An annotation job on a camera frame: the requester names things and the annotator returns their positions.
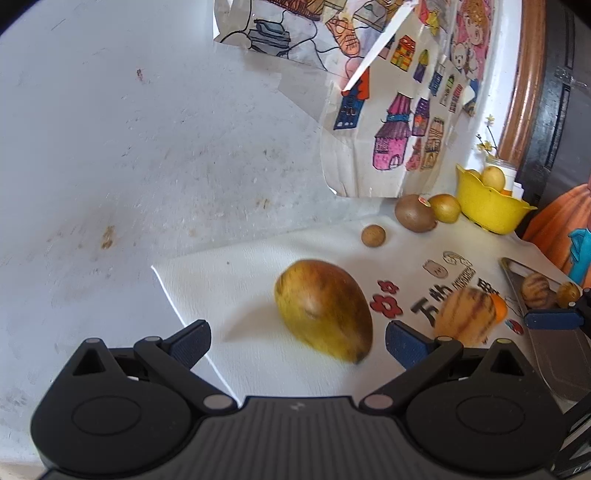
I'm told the yellow flower sprig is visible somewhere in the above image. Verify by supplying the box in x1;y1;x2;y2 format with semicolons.
476;114;499;160

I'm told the yellow-green round fruit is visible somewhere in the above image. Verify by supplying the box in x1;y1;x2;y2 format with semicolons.
429;194;462;224

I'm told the striped melon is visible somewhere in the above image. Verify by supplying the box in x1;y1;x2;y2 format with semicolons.
434;287;497;347
521;273;551;309

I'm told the white printed cloth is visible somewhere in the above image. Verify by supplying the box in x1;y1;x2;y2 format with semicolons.
150;216;583;416

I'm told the brown kiwi with sticker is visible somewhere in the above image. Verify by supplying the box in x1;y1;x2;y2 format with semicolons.
394;194;438;233

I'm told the houses drawing paper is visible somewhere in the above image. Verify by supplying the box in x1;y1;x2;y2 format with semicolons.
320;14;464;198

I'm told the yellow plastic bowl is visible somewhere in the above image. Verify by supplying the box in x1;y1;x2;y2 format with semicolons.
456;165;537;235

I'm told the small orange kumquat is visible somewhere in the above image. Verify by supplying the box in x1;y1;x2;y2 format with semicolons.
490;293;508;323

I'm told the white and orange bottle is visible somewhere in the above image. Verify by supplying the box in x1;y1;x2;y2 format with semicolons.
495;159;517;197

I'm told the yellow-red mango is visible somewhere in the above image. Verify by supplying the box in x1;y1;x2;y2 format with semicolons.
273;259;374;364

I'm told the striped melon in tray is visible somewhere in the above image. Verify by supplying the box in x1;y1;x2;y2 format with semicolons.
521;273;551;309

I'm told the metal tray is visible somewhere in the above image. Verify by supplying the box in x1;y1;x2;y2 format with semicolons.
499;257;590;402

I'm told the girl and bear drawing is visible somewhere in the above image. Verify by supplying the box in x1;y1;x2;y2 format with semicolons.
444;0;495;117

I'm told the rolled white paper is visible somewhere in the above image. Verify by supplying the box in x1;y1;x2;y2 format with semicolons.
512;182;524;200

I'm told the brown wooden frame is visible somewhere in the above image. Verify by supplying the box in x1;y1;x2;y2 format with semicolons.
499;0;547;168

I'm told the small brown longan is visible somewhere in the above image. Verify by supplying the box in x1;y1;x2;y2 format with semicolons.
361;224;387;248

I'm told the large coloured drawing paper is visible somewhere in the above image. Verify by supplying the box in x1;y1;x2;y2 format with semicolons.
212;0;445;82

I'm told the yellow lemon in bowl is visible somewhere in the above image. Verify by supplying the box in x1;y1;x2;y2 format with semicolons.
480;165;506;192

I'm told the brown round melon in tray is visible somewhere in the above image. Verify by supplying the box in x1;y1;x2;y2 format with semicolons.
556;282;581;309

